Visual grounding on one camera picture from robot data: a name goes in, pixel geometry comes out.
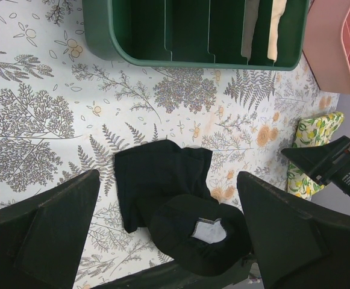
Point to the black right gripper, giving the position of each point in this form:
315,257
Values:
324,164

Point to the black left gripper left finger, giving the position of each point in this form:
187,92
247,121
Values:
42,238

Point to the grey rolled underwear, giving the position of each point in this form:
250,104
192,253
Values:
251,30

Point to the floral patterned table mat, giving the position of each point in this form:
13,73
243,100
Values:
64,111

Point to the black underwear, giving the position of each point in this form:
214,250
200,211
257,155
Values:
162,187

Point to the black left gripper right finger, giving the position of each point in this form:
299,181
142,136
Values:
297,244

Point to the green divided organizer box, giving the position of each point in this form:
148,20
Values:
202,34

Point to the pink divided organizer box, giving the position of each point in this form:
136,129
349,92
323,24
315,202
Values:
327,45

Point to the beige rolled underwear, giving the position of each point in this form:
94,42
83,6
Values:
278,9

